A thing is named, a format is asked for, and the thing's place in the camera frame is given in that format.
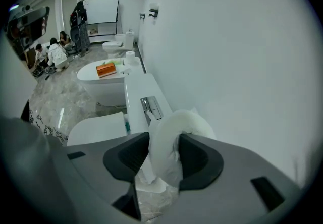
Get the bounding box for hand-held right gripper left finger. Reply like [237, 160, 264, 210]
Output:
[50, 132, 150, 224]

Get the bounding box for white toilet with tank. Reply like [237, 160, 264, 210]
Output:
[66, 73, 175, 194]

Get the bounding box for orange tissue box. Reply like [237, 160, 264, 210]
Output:
[95, 63, 118, 79]

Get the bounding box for person's white patterned trousers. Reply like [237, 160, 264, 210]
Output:
[28, 108, 69, 146]

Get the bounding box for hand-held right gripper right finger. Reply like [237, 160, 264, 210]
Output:
[161, 133, 305, 224]

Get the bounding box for black monitor screen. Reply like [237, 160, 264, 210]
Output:
[4, 3, 50, 55]

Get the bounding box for small white toilet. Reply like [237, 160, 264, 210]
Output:
[101, 31, 135, 60]

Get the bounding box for white tankless smart toilet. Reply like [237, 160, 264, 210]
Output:
[76, 56, 143, 107]

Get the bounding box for white toilet paper roll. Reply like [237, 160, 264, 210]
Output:
[148, 109, 218, 189]
[125, 50, 136, 65]

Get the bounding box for whiteboard on stand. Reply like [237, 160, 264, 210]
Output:
[82, 0, 121, 42]

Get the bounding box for wall holder with black item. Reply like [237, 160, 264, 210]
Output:
[148, 3, 159, 18]

